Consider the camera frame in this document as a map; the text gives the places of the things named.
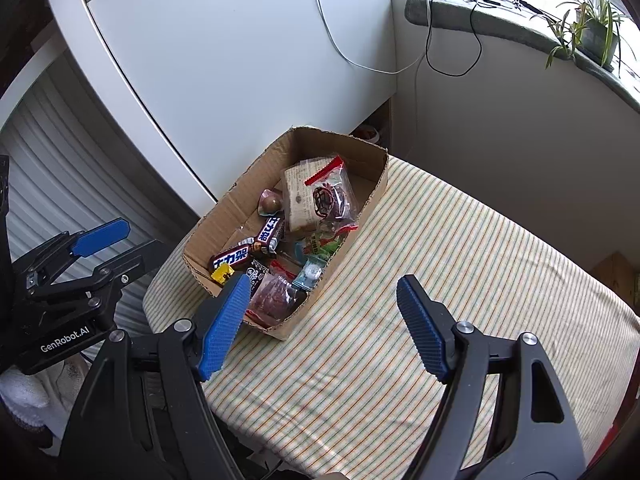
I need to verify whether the yellow candy packet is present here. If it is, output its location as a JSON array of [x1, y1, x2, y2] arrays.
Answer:
[[210, 262, 234, 287]]

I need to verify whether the snickers bar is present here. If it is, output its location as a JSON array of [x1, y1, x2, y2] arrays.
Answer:
[[254, 216, 284, 255], [208, 238, 259, 274]]

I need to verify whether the black patterned candy packet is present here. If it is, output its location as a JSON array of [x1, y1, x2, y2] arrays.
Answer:
[[245, 259, 269, 296]]

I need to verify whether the red clear snack bag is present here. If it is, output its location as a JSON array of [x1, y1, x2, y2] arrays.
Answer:
[[246, 273, 307, 327]]

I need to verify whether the bread loaf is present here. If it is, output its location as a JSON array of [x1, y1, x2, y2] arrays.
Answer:
[[282, 157, 332, 232]]

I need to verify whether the green mint candy packet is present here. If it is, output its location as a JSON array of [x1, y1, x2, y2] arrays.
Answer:
[[293, 255, 326, 292]]

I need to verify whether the red blue cartoon packet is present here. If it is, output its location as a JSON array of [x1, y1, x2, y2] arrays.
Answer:
[[294, 226, 352, 263]]

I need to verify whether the red clear dried fruit bag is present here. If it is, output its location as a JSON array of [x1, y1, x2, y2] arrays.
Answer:
[[305, 155, 358, 232]]

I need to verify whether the yellow ball candy wrapper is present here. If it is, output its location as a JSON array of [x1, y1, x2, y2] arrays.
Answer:
[[257, 188, 284, 217]]

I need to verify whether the white gloved hand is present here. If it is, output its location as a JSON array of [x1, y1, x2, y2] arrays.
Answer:
[[1, 367, 51, 428]]

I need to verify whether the striped tablecloth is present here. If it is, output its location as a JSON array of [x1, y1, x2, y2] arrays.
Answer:
[[143, 148, 639, 479]]

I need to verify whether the brown cardboard box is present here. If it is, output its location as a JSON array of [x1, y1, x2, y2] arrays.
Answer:
[[183, 127, 390, 340]]

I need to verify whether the white cabinet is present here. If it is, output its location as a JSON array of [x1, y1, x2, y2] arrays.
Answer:
[[1, 0, 398, 252]]

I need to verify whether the potted spider plant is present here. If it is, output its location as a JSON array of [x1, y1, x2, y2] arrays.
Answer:
[[544, 0, 639, 76]]

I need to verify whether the grey window sill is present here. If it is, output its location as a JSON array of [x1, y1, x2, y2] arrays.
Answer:
[[432, 0, 640, 113]]

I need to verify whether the white cable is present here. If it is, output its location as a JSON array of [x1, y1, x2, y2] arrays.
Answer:
[[301, 0, 432, 75]]

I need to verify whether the black cable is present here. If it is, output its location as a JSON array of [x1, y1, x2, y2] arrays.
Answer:
[[423, 0, 484, 79]]

